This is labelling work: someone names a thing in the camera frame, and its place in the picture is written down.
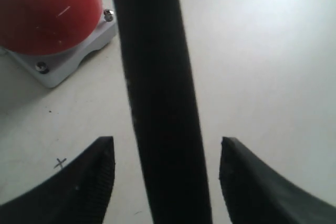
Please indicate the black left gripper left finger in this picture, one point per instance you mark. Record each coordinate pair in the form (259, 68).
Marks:
(78, 193)

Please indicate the red dome push button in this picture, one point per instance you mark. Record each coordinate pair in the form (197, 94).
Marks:
(50, 38)

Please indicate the yellow black claw hammer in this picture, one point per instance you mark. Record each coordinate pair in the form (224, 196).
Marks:
(164, 111)

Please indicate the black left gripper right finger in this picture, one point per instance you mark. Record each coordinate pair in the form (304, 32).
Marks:
(255, 193)

